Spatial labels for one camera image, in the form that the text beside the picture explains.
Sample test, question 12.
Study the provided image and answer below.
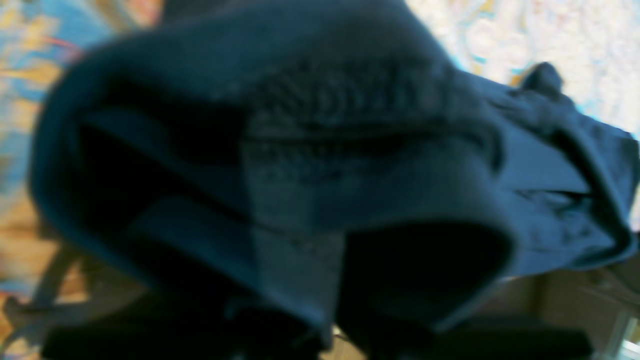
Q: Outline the dark blue t-shirt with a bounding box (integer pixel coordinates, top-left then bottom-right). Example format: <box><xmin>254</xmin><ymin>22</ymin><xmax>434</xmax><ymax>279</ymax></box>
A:
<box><xmin>29</xmin><ymin>0</ymin><xmax>639</xmax><ymax>342</ymax></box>

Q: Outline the patterned tablecloth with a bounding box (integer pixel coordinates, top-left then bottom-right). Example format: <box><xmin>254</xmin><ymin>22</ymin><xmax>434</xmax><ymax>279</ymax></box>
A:
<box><xmin>1</xmin><ymin>0</ymin><xmax>639</xmax><ymax>360</ymax></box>

